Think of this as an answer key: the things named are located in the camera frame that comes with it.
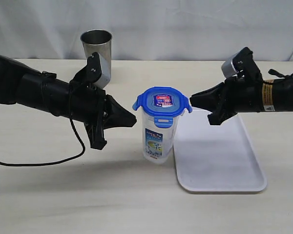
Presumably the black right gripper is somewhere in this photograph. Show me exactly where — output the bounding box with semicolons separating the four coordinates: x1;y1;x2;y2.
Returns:
189;47;262;126

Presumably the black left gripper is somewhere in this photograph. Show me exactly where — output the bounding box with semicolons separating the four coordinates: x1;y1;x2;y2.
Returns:
70;52;137;149

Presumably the blue plastic lid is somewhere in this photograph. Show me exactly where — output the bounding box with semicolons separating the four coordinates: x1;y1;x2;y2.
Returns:
132;87;192;128

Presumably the clear plastic container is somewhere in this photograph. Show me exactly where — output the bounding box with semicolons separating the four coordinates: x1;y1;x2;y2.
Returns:
142;111;179;164

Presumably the stainless steel cup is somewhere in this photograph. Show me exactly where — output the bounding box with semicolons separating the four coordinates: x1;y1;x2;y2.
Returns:
80;29;113;83

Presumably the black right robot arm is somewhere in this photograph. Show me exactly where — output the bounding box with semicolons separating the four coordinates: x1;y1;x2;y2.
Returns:
189;47;293;126

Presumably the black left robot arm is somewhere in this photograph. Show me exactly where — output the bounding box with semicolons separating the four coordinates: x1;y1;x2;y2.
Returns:
0;52;137;150

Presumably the white plastic tray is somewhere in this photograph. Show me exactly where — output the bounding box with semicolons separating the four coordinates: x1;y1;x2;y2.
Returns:
173;109;268;194

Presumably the white backdrop cloth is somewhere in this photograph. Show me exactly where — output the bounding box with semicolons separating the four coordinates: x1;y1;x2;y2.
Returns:
0;0;293;61

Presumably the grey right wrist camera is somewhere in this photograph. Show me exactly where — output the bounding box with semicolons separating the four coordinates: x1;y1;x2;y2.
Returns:
221;50;244;78

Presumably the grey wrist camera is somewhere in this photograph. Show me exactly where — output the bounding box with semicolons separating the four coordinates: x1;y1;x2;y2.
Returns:
221;50;244;78
94;53;111;89

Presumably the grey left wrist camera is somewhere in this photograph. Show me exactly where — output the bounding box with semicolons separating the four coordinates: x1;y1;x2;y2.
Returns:
94;53;111;89

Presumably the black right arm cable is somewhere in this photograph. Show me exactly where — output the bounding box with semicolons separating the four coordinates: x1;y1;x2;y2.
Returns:
263;64;293;86

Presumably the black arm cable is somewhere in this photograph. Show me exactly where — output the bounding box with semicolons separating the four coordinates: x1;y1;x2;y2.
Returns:
0;80;86;167
263;64;293;86

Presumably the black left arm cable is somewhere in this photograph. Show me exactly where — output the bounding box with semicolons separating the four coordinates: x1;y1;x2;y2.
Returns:
0;80;86;167

